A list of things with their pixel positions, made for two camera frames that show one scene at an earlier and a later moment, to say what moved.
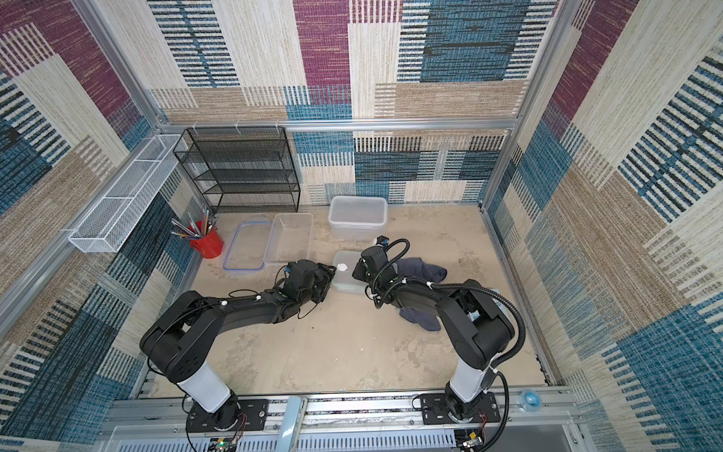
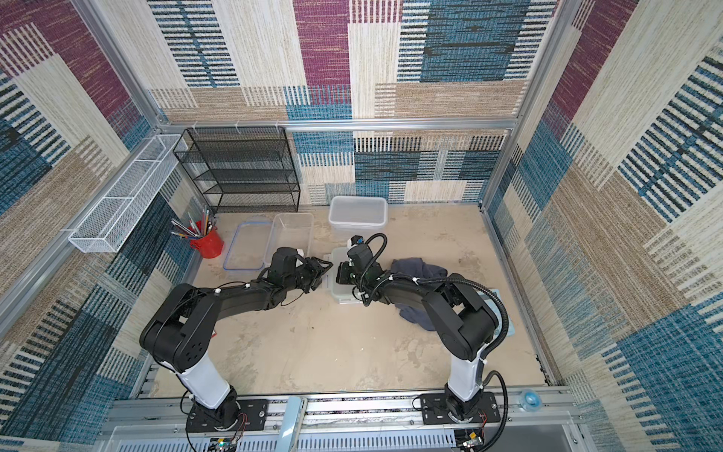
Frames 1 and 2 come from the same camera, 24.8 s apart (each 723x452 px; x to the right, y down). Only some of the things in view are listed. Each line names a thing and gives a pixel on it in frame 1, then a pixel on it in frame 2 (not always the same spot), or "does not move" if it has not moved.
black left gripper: (326, 276) -> (319, 278)
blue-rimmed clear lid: (248, 248) does not move
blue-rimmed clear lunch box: (291, 238) does not move
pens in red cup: (193, 231) does not move
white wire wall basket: (110, 220) does not move
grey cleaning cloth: (417, 267) does not move
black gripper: (380, 241) -> (354, 241)
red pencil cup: (210, 245) does not move
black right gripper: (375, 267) -> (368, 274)
